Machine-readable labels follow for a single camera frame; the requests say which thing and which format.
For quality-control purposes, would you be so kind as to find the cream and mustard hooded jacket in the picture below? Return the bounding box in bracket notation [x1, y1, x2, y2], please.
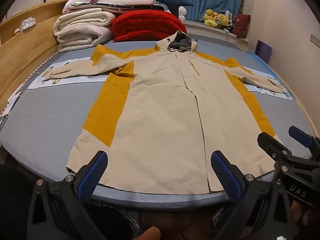
[41, 30, 288, 195]

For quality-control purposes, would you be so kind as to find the grey mesh shoe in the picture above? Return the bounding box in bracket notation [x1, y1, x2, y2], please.
[212, 205, 233, 228]
[117, 206, 141, 238]

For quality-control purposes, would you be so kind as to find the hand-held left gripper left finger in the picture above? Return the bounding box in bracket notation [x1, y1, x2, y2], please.
[26, 150, 109, 240]

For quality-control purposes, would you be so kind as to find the tissue pack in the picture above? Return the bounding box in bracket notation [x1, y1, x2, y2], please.
[19, 17, 36, 32]

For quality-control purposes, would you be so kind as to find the wooden headboard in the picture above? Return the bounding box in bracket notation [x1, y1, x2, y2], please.
[0, 0, 70, 105]

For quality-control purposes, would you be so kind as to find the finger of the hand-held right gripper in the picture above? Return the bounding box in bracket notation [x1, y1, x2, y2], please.
[288, 126, 320, 153]
[258, 132, 292, 166]

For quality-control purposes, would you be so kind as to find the white plush toy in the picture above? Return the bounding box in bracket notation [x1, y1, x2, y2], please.
[178, 6, 188, 22]

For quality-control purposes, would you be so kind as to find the yellow plush toy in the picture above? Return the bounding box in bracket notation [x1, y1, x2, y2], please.
[203, 9, 218, 27]
[216, 13, 231, 30]

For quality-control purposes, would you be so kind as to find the dark red cushion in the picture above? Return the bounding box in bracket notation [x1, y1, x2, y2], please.
[232, 13, 251, 39]

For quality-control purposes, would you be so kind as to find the red folded blanket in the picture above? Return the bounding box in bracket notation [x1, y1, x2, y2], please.
[111, 9, 188, 43]

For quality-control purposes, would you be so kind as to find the cream folded blanket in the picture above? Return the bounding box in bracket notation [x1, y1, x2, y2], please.
[53, 7, 116, 53]

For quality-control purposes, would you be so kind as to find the white window sill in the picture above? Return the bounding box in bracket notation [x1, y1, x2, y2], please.
[180, 19, 248, 43]

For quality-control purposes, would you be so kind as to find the light blue deer print cloth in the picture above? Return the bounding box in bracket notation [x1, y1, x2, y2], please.
[26, 60, 297, 102]

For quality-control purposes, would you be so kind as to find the white folded quilt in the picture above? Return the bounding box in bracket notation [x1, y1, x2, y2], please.
[94, 0, 157, 7]

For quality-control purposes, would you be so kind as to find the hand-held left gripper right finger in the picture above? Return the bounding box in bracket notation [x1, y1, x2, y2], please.
[211, 150, 292, 240]

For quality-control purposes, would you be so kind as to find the white cable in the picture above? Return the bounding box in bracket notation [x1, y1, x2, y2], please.
[24, 70, 45, 88]

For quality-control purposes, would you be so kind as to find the person's right hand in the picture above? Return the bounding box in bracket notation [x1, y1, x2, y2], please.
[291, 200, 320, 240]

